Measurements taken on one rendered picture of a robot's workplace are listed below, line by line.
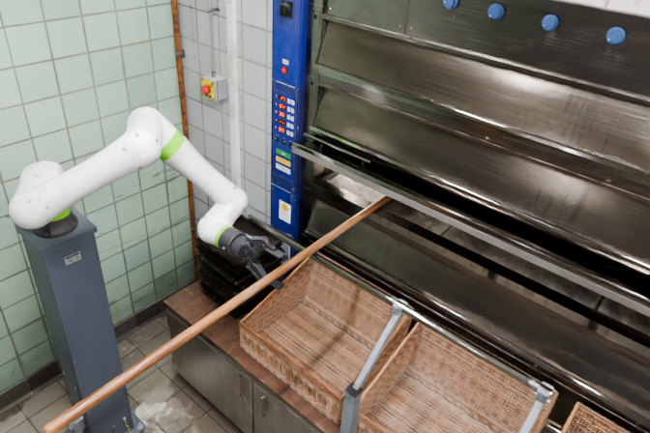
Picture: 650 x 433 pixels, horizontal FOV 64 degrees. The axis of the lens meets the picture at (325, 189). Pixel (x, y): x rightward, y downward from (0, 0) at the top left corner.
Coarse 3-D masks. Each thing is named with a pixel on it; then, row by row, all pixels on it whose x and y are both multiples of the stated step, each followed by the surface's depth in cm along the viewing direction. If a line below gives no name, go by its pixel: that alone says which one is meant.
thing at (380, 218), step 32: (320, 192) 230; (384, 224) 212; (416, 224) 209; (448, 256) 197; (480, 256) 194; (512, 288) 184; (544, 288) 180; (576, 320) 172; (608, 320) 169; (640, 352) 162
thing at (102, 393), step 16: (368, 208) 211; (352, 224) 203; (320, 240) 191; (304, 256) 184; (272, 272) 175; (256, 288) 169; (224, 304) 161; (208, 320) 155; (176, 336) 149; (192, 336) 152; (160, 352) 144; (144, 368) 141; (112, 384) 135; (96, 400) 131; (64, 416) 126; (48, 432) 123
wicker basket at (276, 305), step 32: (288, 288) 237; (320, 288) 244; (352, 288) 232; (256, 320) 228; (288, 320) 241; (320, 320) 242; (384, 320) 224; (256, 352) 219; (288, 352) 224; (320, 352) 226; (352, 352) 227; (384, 352) 206; (288, 384) 210; (320, 384) 195
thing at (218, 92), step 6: (204, 78) 242; (210, 78) 241; (216, 78) 241; (222, 78) 242; (204, 84) 244; (216, 84) 240; (222, 84) 243; (210, 90) 243; (216, 90) 241; (222, 90) 244; (204, 96) 247; (210, 96) 244; (216, 96) 242; (222, 96) 246
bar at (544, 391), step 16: (256, 224) 205; (288, 240) 196; (320, 256) 189; (336, 272) 184; (368, 288) 177; (400, 304) 170; (416, 320) 167; (432, 320) 165; (384, 336) 170; (448, 336) 161; (480, 352) 155; (368, 368) 168; (496, 368) 153; (512, 368) 150; (352, 384) 169; (528, 384) 147; (544, 384) 147; (352, 400) 166; (544, 400) 145; (352, 416) 170; (528, 416) 146; (352, 432) 176; (528, 432) 144
